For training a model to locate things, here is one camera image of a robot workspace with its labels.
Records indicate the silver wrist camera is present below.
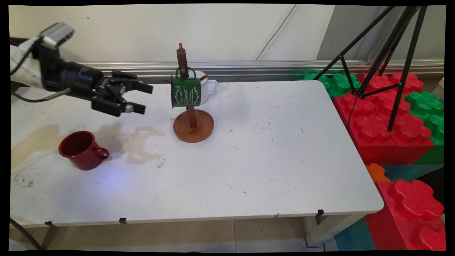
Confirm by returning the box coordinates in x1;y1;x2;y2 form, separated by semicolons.
38;21;76;49

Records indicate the large red foam block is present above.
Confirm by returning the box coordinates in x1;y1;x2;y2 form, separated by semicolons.
332;72;436;166

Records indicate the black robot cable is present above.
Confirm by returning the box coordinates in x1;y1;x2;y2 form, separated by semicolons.
10;217;44;251

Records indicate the white enamel mug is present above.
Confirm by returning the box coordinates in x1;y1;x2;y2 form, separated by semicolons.
195;71;218;105

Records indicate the wooden mug stand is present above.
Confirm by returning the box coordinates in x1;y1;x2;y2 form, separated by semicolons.
163;43;215;143

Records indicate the orange foam block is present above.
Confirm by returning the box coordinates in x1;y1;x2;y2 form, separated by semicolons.
365;163;391;183

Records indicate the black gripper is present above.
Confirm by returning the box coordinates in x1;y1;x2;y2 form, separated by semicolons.
66;63;153;117

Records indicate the green foam block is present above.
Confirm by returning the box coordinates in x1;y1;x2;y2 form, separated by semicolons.
297;72;362;97
405;91;445;166

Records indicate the black tripod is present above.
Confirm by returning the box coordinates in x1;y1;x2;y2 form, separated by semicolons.
313;5;429;132

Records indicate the thin black tripod cable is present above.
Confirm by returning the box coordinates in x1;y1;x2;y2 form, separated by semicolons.
347;93;357;129

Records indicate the green enamel mug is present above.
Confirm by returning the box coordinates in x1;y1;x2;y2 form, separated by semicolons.
171;66;202;108

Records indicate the aluminium wall rail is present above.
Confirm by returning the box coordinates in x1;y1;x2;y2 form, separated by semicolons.
82;60;445;86

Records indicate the teal foam block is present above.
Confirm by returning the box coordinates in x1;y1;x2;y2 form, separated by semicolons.
334;216;377;251

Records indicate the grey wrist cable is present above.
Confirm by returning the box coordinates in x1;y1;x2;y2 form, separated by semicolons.
12;88;71;103

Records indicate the red ceramic mug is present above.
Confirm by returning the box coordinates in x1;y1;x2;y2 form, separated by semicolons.
59;130;110;171

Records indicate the white metal table leg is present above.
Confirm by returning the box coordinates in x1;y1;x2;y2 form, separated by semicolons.
304;213;366;248

